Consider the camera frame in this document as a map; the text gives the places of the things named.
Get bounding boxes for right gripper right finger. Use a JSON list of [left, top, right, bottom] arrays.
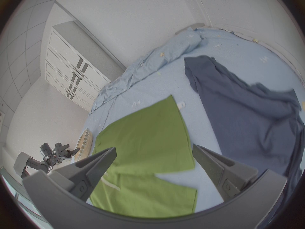
[[192, 144, 259, 203]]

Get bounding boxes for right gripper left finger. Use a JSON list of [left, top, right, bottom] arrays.
[[50, 147, 117, 203]]

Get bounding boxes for green shorts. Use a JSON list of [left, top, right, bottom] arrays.
[[89, 94, 198, 218]]

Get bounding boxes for round woven basket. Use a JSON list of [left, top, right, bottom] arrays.
[[71, 128, 94, 162]]

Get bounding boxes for dark blue garment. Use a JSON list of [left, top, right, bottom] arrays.
[[184, 55, 305, 229]]

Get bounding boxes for bed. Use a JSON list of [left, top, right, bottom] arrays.
[[85, 0, 305, 218]]

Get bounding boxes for window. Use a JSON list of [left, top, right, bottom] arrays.
[[0, 166, 51, 229]]

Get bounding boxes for white wardrobe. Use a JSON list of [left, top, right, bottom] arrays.
[[45, 21, 127, 113]]

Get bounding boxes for pale blue quilt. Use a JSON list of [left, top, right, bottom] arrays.
[[89, 27, 208, 115]]

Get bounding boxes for grey bedside table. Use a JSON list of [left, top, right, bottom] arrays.
[[175, 23, 205, 35]]

